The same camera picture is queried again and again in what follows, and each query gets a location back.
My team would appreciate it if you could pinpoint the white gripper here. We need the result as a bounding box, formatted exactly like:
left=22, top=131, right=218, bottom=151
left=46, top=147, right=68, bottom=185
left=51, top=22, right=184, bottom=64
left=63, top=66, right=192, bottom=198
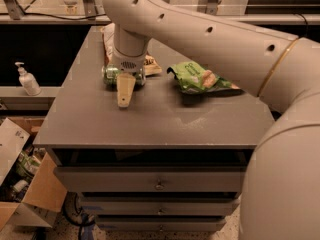
left=110, top=53, right=145, bottom=108

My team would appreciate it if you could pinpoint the green soda can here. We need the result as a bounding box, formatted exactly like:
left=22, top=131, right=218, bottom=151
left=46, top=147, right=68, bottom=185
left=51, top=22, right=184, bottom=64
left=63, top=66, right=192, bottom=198
left=102, top=65, right=146, bottom=86

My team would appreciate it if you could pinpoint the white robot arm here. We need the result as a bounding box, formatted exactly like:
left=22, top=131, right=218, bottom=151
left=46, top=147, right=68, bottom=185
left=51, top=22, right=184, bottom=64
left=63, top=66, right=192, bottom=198
left=103, top=0, right=320, bottom=240

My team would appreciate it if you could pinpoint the brown chip bag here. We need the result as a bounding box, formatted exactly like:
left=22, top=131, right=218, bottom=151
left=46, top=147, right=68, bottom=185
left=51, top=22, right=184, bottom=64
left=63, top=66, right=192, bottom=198
left=100, top=23, right=162, bottom=76

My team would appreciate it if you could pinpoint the green snack bag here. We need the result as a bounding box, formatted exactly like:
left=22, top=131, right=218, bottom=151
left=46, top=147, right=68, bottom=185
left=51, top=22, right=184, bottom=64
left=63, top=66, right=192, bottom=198
left=167, top=61, right=239, bottom=94

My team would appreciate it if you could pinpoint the grey drawer cabinet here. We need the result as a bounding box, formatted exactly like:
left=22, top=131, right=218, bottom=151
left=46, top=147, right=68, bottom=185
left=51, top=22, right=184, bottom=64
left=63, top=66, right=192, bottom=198
left=33, top=24, right=276, bottom=233

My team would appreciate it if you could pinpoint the white pump bottle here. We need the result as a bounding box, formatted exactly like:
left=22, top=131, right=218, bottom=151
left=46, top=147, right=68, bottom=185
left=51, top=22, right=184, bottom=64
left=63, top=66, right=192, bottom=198
left=15, top=62, right=41, bottom=96

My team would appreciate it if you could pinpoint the top grey drawer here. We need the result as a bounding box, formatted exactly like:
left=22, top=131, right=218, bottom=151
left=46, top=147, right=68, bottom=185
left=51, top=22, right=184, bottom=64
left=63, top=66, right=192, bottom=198
left=54, top=167, right=244, bottom=192

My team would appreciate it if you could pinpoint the grey drawer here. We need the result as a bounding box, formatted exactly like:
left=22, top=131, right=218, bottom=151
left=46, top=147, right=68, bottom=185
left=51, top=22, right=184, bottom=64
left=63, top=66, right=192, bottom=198
left=54, top=167, right=244, bottom=192
left=80, top=198, right=240, bottom=216
left=96, top=216, right=226, bottom=232

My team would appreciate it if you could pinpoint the middle grey drawer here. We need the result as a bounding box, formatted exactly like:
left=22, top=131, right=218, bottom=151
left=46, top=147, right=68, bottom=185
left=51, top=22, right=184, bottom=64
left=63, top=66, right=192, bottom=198
left=80, top=198, right=240, bottom=216

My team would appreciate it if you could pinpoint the open cardboard box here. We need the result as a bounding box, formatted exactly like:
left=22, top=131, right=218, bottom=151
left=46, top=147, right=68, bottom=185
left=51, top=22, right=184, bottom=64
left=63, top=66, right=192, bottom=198
left=0, top=117, right=67, bottom=229

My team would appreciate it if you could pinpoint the bottom grey drawer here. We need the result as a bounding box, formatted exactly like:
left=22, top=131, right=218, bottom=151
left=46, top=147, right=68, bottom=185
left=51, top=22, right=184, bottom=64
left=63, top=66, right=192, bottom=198
left=96, top=216, right=226, bottom=232

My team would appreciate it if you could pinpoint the black cable on ledge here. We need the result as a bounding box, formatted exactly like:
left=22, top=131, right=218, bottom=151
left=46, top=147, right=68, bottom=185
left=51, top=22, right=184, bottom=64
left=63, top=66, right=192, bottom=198
left=0, top=12, right=108, bottom=21

